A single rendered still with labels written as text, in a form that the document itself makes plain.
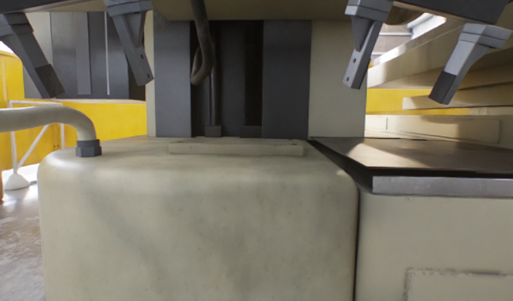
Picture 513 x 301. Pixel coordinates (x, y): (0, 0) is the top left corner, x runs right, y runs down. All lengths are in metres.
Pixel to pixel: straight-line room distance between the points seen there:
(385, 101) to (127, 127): 2.78
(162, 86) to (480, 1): 0.97
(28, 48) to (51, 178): 0.27
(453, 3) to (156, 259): 0.55
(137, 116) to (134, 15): 2.80
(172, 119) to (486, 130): 1.10
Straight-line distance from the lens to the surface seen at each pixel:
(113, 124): 3.27
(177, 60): 1.10
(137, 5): 0.34
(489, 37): 0.44
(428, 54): 1.07
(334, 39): 1.09
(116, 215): 0.51
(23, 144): 3.42
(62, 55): 1.35
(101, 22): 1.28
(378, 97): 3.00
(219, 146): 0.62
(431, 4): 0.37
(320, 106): 1.04
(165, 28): 1.15
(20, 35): 0.44
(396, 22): 0.94
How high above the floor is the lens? 0.69
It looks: 6 degrees down
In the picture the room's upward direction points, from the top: 1 degrees clockwise
